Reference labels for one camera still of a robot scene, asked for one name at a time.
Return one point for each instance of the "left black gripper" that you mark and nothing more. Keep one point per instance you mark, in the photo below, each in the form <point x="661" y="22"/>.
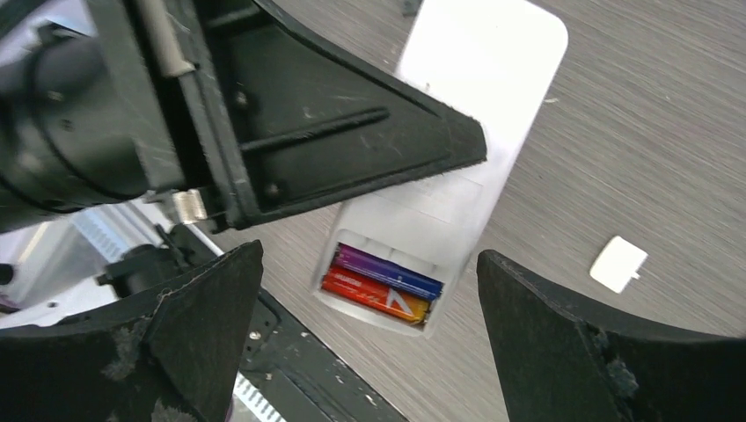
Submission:
<point x="83" y="124"/>

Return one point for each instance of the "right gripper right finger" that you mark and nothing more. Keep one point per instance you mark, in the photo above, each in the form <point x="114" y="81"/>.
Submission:
<point x="562" y="356"/>

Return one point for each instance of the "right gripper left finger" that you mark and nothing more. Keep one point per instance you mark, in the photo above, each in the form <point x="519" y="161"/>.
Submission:
<point x="170" y="353"/>

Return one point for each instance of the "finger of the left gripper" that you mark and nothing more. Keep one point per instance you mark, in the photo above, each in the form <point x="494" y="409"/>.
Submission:
<point x="300" y="123"/>

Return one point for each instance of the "white battery cover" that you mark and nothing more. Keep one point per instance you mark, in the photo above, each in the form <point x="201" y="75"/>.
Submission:
<point x="617" y="264"/>

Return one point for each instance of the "purple battery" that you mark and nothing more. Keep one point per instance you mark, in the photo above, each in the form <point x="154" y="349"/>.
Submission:
<point x="387" y="272"/>

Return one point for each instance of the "orange battery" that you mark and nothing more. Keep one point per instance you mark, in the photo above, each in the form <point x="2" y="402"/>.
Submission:
<point x="375" y="295"/>

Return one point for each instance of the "white remote control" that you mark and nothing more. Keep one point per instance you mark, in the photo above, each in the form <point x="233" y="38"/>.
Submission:
<point x="486" y="66"/>

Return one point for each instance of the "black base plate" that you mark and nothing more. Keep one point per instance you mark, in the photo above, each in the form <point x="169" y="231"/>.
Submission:
<point x="289" y="374"/>

